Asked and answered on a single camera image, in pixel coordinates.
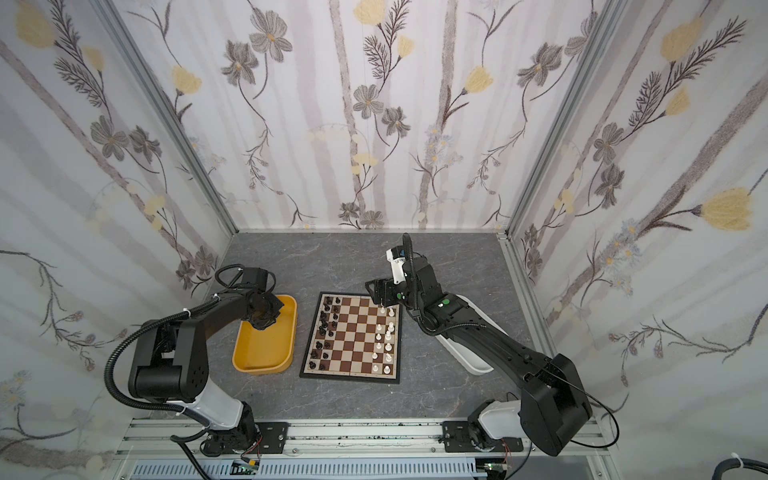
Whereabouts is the white slotted cable duct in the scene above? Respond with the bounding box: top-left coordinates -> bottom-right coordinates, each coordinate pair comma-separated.
128,458 -> 487,480

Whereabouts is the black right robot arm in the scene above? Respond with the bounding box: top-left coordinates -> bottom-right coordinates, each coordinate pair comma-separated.
365,257 -> 593,456

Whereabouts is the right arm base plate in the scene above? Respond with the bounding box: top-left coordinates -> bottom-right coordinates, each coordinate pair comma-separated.
441,420 -> 525,453

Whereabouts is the yellow plastic tray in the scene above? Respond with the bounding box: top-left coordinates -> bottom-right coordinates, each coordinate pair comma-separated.
232,295 -> 298,376

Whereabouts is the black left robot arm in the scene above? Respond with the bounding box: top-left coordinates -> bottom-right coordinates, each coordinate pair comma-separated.
128,264 -> 284,450

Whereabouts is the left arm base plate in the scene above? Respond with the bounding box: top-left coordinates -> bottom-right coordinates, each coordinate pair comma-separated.
201,421 -> 290,455

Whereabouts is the brown folding chess board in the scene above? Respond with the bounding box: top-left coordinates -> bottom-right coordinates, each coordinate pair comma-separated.
299,292 -> 403,384

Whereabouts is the aluminium mounting rail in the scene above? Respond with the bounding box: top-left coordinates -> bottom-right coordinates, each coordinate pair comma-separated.
113,417 -> 610,463

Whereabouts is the black left corrugated cable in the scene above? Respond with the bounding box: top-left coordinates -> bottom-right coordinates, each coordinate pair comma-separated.
103,299 -> 223,480

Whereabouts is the white plastic tray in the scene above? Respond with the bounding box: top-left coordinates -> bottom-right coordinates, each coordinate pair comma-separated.
436,295 -> 507,376

